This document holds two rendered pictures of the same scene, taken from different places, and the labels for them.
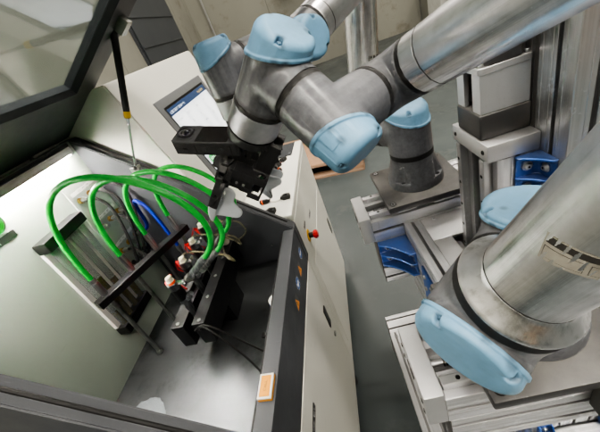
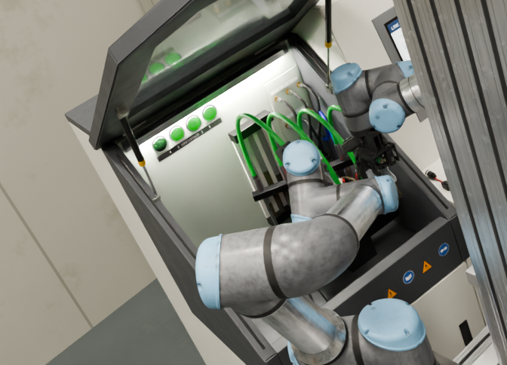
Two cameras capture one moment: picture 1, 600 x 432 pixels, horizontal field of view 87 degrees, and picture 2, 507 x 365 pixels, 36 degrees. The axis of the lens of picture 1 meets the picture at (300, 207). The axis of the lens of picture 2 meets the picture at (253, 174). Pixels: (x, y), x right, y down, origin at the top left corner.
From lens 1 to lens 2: 1.44 m
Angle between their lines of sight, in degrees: 48
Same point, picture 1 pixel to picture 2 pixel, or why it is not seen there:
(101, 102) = (316, 19)
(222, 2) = not seen: outside the picture
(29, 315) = (210, 182)
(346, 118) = (299, 217)
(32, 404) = (182, 246)
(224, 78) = (344, 103)
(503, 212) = (367, 309)
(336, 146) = not seen: hidden behind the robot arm
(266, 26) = (286, 154)
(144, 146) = not seen: hidden behind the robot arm
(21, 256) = (219, 139)
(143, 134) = (342, 59)
